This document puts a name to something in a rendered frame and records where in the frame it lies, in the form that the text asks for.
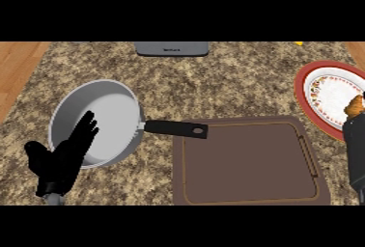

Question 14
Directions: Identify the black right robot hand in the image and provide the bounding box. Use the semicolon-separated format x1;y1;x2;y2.
341;111;365;139

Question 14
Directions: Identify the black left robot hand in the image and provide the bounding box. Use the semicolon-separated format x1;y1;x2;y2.
22;110;101;198

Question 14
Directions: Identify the golden brown croissant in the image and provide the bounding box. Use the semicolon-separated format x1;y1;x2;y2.
342;92;365;120

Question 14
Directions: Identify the white plate red rim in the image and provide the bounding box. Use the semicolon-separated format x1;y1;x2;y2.
292;59;365;143

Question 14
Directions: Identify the brown rectangular tray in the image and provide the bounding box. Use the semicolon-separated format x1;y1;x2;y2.
169;115;332;206

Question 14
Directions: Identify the dark grey appliance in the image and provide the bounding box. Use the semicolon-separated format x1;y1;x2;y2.
132;41;211;58

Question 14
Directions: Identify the grey frying pan black handle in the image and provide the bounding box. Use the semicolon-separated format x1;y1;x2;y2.
48;78;209;170

